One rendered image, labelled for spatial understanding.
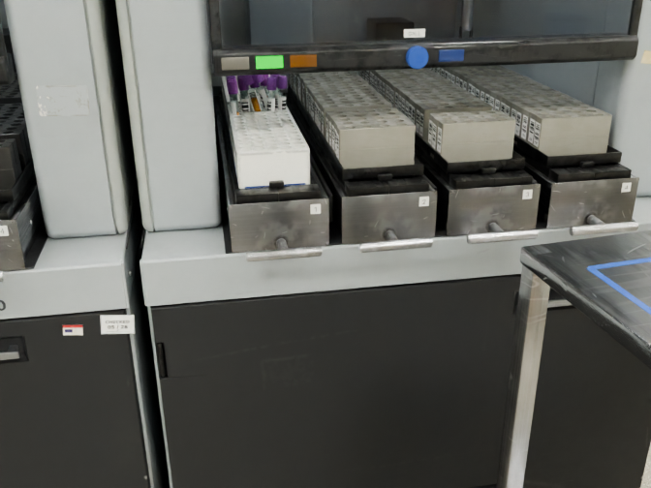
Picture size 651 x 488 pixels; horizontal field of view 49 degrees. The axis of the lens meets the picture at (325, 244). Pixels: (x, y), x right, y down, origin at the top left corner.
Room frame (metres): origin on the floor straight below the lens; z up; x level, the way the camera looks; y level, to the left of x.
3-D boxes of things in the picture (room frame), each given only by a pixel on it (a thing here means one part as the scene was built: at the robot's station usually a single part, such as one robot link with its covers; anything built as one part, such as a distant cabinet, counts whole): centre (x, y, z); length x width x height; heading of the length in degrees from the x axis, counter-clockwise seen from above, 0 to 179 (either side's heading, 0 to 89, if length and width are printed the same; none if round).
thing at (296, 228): (1.21, 0.11, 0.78); 0.73 x 0.14 x 0.09; 10
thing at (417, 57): (0.98, -0.13, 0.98); 0.03 x 0.01 x 0.03; 100
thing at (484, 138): (1.03, -0.22, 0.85); 0.12 x 0.02 x 0.06; 99
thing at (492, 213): (1.26, -0.19, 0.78); 0.73 x 0.14 x 0.09; 10
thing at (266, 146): (1.07, 0.09, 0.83); 0.30 x 0.10 x 0.06; 10
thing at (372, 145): (1.00, -0.07, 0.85); 0.12 x 0.02 x 0.06; 100
